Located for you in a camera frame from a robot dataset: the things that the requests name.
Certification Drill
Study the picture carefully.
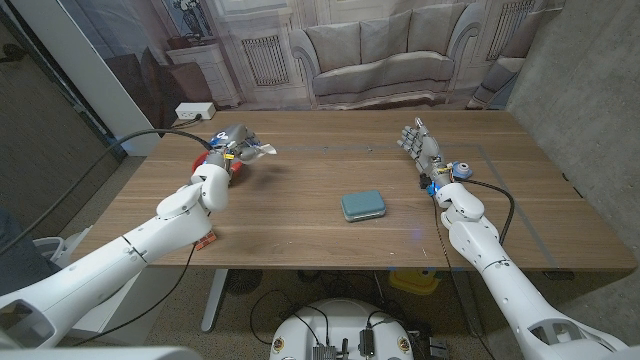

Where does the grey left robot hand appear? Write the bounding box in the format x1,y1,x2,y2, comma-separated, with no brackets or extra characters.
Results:
207,123,264,174

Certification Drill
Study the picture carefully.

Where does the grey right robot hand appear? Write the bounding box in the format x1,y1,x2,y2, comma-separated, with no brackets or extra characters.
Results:
397,117,454,188

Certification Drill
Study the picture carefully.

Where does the white paper towel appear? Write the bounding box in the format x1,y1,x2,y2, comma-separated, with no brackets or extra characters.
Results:
249,143,278,162

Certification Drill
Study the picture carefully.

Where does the red bowl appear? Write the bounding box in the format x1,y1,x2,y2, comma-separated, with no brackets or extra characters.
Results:
192,152,245,184

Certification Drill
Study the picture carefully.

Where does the teal soap box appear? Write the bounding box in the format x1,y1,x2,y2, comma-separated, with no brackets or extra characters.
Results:
340,189,387,223

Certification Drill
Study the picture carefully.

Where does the white power strip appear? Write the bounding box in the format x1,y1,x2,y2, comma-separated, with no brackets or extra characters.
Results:
174,102,217,121

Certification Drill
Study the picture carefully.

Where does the rubik's cube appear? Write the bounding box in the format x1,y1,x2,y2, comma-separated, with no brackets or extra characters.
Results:
193,230,218,251

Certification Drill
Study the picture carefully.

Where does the printed living room backdrop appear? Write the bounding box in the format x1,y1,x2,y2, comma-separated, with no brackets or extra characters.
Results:
57,0,566,136

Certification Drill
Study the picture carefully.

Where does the yellow object under table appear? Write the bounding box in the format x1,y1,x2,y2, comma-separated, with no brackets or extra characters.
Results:
388,268,441,296

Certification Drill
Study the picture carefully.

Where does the black round floor fan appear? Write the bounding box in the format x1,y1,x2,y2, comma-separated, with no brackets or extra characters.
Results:
224,269,264,296

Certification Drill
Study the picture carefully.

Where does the white upright panel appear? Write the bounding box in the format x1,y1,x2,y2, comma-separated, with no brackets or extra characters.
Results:
9,0,162,157

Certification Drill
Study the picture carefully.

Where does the white table leg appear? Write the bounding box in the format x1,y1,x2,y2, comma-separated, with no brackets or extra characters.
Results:
200,268,230,334

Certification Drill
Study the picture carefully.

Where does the grey table leg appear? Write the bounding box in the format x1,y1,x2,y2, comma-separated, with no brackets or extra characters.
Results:
452,269,485,337

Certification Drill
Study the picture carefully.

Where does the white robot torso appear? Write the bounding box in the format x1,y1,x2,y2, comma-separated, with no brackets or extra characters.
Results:
269,298,415,360

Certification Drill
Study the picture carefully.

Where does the white plastic chair base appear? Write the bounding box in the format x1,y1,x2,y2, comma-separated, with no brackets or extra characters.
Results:
32,225,94,274

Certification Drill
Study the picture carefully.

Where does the person in blue jeans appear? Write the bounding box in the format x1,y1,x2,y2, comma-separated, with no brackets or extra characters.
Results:
0,207,61,296

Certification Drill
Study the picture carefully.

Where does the black power strip cable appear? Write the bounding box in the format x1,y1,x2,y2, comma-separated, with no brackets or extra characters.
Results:
169,113,204,130

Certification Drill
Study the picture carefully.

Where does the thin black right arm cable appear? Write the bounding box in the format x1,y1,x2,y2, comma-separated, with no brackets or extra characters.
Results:
432,197,496,360

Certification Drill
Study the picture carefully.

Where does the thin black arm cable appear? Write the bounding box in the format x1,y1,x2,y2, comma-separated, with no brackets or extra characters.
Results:
72,243,197,347
432,197,496,360

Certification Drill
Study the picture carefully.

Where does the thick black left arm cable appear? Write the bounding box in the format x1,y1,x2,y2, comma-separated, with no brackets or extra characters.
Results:
0,128,214,256

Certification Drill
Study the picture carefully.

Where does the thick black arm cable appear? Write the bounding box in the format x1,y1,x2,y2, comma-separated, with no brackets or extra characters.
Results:
467,177,516,246
0,128,214,256

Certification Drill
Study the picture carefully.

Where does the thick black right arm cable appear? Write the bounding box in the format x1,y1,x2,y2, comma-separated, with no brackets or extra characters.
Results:
467,177,516,246

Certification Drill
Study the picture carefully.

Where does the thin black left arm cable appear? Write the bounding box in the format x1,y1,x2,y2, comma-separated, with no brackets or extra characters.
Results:
72,243,197,347

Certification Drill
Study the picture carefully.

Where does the black door handle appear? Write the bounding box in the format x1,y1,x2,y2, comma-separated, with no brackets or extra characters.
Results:
0,43,26,64

